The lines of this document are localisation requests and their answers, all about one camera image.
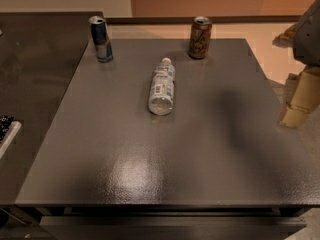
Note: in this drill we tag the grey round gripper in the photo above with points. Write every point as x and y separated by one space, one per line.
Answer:
308 37

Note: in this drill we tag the clear plastic water bottle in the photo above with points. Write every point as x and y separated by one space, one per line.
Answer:
161 96

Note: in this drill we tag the blue red bull can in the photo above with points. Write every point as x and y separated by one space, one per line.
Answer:
100 39

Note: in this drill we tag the brown la croix can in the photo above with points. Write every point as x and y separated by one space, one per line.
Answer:
200 37

